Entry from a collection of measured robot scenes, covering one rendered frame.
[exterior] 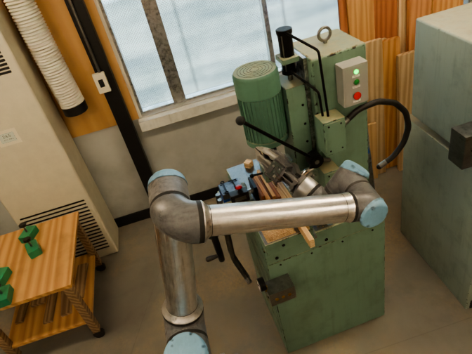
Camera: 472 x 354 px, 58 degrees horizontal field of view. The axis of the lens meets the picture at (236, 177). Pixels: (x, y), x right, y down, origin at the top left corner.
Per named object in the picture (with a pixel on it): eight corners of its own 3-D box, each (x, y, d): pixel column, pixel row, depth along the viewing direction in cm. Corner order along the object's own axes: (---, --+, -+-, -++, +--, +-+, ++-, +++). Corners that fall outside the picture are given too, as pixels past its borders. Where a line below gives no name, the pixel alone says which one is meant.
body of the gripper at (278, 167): (274, 155, 142) (302, 178, 139) (282, 154, 150) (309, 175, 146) (261, 173, 145) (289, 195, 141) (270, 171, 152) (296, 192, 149)
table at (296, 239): (211, 183, 220) (208, 174, 217) (265, 164, 223) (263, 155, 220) (245, 265, 171) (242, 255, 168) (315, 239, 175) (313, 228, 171)
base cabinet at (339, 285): (260, 291, 263) (237, 206, 221) (345, 259, 270) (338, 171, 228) (287, 354, 227) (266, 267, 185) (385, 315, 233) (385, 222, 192)
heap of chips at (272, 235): (260, 230, 177) (259, 225, 175) (288, 220, 178) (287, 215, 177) (267, 243, 170) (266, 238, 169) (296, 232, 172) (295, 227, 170)
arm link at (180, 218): (151, 223, 104) (397, 200, 119) (148, 193, 114) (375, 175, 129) (153, 258, 111) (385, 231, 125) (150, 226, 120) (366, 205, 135)
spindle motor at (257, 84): (241, 135, 183) (225, 68, 164) (279, 123, 185) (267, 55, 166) (254, 156, 169) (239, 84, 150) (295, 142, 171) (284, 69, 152)
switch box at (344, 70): (337, 102, 163) (334, 63, 154) (360, 94, 165) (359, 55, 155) (345, 109, 159) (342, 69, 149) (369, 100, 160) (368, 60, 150)
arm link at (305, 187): (322, 182, 146) (305, 204, 149) (310, 173, 147) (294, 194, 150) (315, 185, 138) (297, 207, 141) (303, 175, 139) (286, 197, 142)
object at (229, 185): (219, 191, 194) (216, 182, 190) (241, 183, 195) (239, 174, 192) (226, 208, 183) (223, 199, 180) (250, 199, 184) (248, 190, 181)
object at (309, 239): (263, 173, 208) (261, 166, 206) (266, 171, 208) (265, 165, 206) (310, 248, 164) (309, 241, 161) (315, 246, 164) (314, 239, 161)
